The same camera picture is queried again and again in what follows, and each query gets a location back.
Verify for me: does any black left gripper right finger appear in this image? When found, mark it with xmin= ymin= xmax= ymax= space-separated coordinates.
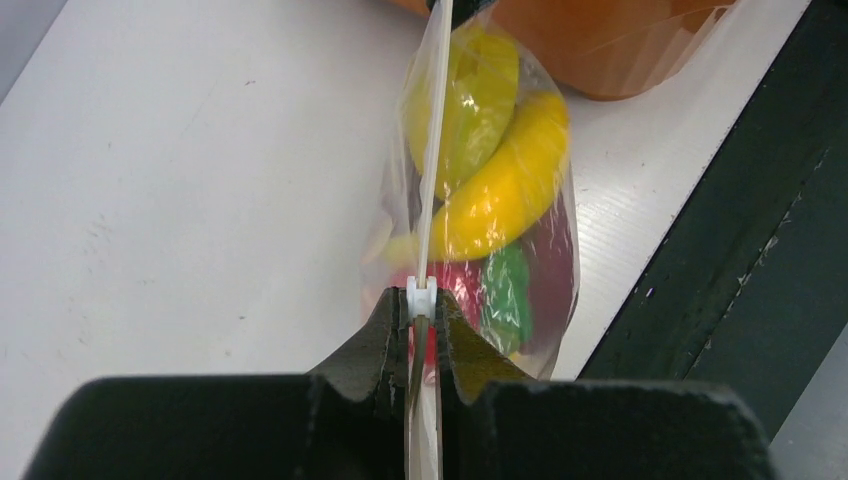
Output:
xmin=435 ymin=291 xmax=776 ymax=479

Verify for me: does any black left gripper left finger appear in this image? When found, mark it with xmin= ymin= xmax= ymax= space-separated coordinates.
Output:
xmin=24 ymin=287 xmax=407 ymax=479

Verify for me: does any long green chili pepper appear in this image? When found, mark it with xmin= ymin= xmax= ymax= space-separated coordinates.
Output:
xmin=480 ymin=242 xmax=533 ymax=356

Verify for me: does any red apple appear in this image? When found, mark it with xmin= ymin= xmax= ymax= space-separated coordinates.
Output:
xmin=388 ymin=259 xmax=485 ymax=367

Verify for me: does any yellow chili pepper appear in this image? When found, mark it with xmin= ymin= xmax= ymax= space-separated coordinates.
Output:
xmin=423 ymin=91 xmax=570 ymax=262

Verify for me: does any clear zip top bag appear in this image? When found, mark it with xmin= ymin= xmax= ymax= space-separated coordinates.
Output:
xmin=360 ymin=0 xmax=737 ymax=480

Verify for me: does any yellow bell pepper slice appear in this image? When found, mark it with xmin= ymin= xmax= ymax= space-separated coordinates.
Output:
xmin=400 ymin=25 xmax=519 ymax=200

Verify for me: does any orange plastic bin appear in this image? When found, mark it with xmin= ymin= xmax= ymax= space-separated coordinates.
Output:
xmin=390 ymin=0 xmax=737 ymax=102

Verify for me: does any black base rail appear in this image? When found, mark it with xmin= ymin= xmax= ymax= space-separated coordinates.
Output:
xmin=581 ymin=1 xmax=847 ymax=436

